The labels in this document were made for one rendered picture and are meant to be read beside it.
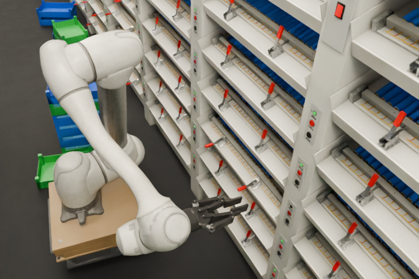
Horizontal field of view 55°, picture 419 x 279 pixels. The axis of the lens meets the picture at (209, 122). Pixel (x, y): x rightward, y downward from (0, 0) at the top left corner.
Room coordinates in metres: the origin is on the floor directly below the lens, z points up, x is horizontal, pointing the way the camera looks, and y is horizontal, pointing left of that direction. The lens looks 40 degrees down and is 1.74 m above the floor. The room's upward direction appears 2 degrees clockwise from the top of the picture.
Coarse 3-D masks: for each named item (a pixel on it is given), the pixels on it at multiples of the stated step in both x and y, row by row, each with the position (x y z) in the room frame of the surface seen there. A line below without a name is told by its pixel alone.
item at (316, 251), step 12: (312, 228) 0.84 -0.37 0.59; (300, 240) 0.81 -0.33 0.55; (312, 240) 0.80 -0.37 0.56; (324, 240) 0.78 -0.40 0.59; (300, 252) 0.77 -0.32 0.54; (312, 252) 0.76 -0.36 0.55; (324, 252) 0.75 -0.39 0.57; (336, 252) 0.74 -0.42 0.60; (312, 264) 0.73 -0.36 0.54; (324, 264) 0.72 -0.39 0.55; (336, 264) 0.68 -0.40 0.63; (324, 276) 0.67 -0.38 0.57; (336, 276) 0.67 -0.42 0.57; (348, 276) 0.68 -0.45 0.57
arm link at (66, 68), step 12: (48, 48) 1.05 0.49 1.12; (60, 48) 1.06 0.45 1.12; (72, 48) 1.06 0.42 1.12; (84, 48) 1.07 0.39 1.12; (48, 60) 1.02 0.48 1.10; (60, 60) 1.02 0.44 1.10; (72, 60) 1.03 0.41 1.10; (84, 60) 1.04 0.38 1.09; (48, 72) 0.99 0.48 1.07; (60, 72) 0.99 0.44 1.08; (72, 72) 1.00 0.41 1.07; (84, 72) 1.02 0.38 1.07; (48, 84) 0.99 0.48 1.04; (60, 84) 0.97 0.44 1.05; (72, 84) 0.97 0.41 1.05; (84, 84) 1.00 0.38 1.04; (60, 96) 0.95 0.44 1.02
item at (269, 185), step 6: (216, 120) 1.39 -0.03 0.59; (222, 126) 1.35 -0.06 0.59; (216, 132) 1.34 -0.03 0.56; (222, 132) 1.33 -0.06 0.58; (228, 138) 1.28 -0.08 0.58; (234, 144) 1.24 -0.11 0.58; (240, 150) 1.21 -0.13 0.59; (246, 156) 1.17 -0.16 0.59; (246, 162) 1.16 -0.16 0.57; (252, 162) 1.14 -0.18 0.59; (246, 168) 1.13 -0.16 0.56; (252, 168) 1.12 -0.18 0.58; (258, 174) 1.08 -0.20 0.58; (264, 180) 1.05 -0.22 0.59; (270, 186) 1.02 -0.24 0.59; (276, 192) 0.99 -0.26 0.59; (276, 198) 0.98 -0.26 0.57; (282, 198) 0.96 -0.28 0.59
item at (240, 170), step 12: (204, 120) 1.42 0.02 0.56; (204, 132) 1.40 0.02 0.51; (228, 132) 1.34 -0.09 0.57; (216, 144) 1.28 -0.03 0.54; (228, 144) 1.27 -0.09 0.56; (228, 156) 1.21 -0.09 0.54; (240, 168) 1.14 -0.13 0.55; (252, 180) 1.08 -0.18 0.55; (252, 192) 1.03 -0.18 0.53; (264, 192) 1.01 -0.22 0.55; (264, 204) 0.97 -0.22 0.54; (276, 204) 0.96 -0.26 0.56; (276, 216) 0.88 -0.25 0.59
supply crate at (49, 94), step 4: (92, 84) 1.89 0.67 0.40; (96, 84) 1.89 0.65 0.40; (48, 88) 1.78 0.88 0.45; (92, 88) 1.85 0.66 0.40; (96, 88) 1.85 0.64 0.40; (48, 92) 1.70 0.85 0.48; (92, 92) 1.76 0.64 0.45; (96, 92) 1.76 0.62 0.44; (48, 96) 1.70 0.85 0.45; (52, 96) 1.70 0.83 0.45; (92, 96) 1.76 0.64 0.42; (96, 96) 1.76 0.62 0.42; (48, 100) 1.70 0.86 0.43; (52, 100) 1.70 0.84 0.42; (56, 100) 1.71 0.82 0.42
